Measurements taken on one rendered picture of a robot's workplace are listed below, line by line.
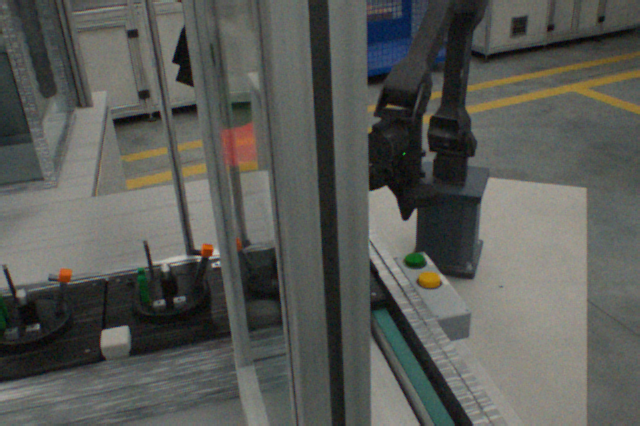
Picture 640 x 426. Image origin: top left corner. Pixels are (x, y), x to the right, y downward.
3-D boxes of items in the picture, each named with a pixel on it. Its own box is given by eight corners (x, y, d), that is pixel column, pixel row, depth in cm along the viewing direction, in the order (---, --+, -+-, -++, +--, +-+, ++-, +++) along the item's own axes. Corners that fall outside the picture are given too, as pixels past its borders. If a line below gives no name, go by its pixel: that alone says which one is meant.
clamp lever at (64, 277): (65, 304, 109) (72, 268, 106) (64, 311, 107) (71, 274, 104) (44, 302, 107) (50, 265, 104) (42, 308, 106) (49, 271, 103)
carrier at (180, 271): (229, 263, 126) (222, 210, 120) (248, 336, 105) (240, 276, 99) (109, 285, 121) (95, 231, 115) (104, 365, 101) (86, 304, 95)
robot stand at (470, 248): (483, 245, 143) (490, 167, 134) (473, 279, 132) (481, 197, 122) (421, 236, 148) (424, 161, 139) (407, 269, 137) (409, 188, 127)
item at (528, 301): (584, 197, 168) (586, 187, 166) (583, 451, 95) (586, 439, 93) (343, 170, 191) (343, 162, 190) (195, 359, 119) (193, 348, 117)
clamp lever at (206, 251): (203, 279, 113) (213, 244, 110) (204, 285, 112) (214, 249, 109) (183, 276, 112) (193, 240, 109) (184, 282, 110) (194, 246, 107)
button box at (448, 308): (423, 275, 127) (424, 249, 124) (470, 338, 109) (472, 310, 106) (391, 281, 126) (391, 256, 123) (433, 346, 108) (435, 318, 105)
